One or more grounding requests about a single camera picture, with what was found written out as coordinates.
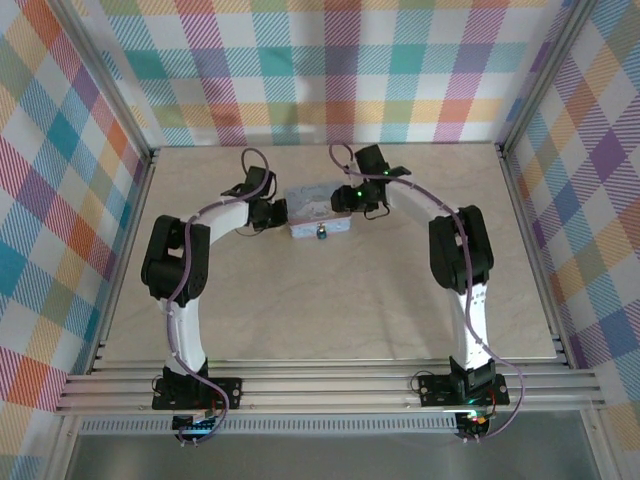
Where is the pastel cartoon tin box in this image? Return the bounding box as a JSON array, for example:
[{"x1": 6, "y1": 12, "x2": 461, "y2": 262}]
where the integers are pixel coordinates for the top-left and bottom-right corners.
[{"x1": 283, "y1": 180, "x2": 352, "y2": 241}]

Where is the green lit circuit board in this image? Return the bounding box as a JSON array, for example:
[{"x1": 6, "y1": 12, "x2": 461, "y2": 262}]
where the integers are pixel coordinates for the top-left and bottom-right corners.
[{"x1": 172, "y1": 412, "x2": 220, "y2": 437}]

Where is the grey metal shelf panel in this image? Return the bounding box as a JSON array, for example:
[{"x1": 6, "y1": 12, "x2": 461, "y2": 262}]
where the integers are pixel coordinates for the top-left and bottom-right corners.
[{"x1": 62, "y1": 409, "x2": 601, "y2": 480}]

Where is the round lit circuit board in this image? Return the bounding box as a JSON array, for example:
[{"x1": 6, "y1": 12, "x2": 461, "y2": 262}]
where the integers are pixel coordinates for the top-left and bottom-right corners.
[{"x1": 456, "y1": 409, "x2": 492, "y2": 440}]

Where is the aluminium side rail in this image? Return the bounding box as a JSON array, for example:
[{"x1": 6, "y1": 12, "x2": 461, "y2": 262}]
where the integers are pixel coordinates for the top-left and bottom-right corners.
[
  {"x1": 497, "y1": 144, "x2": 575, "y2": 369},
  {"x1": 89, "y1": 148, "x2": 161, "y2": 374}
]

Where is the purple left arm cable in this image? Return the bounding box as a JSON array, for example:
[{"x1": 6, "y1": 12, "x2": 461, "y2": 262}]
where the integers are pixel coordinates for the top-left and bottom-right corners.
[{"x1": 167, "y1": 147, "x2": 278, "y2": 448}]

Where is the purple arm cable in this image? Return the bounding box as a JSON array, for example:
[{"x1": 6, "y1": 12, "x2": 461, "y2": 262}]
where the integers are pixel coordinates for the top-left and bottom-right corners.
[
  {"x1": 167, "y1": 147, "x2": 278, "y2": 448},
  {"x1": 328, "y1": 143, "x2": 526, "y2": 444}
]

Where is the narrow aluminium extrusion rail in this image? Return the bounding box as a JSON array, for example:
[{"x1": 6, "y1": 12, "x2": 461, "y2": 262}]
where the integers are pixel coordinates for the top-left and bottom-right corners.
[{"x1": 87, "y1": 357, "x2": 571, "y2": 375}]

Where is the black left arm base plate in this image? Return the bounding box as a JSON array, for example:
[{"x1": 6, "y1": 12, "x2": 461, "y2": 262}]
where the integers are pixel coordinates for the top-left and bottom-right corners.
[{"x1": 152, "y1": 377, "x2": 244, "y2": 411}]

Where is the wide aluminium extrusion rail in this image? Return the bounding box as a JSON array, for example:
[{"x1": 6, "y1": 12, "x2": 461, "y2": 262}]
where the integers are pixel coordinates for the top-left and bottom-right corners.
[{"x1": 54, "y1": 372, "x2": 607, "y2": 415}]

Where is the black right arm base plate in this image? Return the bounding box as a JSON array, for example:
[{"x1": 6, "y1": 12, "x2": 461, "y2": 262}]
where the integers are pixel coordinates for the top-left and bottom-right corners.
[{"x1": 417, "y1": 374, "x2": 511, "y2": 407}]

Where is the grey slotted cable duct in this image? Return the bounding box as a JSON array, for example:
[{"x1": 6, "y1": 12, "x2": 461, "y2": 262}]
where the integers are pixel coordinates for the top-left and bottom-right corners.
[{"x1": 79, "y1": 413, "x2": 459, "y2": 435}]

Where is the aluminium frame post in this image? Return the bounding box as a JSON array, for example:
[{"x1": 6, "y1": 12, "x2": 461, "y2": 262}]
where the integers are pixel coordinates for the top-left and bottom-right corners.
[
  {"x1": 47, "y1": 0, "x2": 156, "y2": 159},
  {"x1": 499, "y1": 0, "x2": 599, "y2": 151}
]

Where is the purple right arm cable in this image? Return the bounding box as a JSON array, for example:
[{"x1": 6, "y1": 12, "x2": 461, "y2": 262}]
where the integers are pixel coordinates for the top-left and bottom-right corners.
[{"x1": 328, "y1": 143, "x2": 526, "y2": 444}]

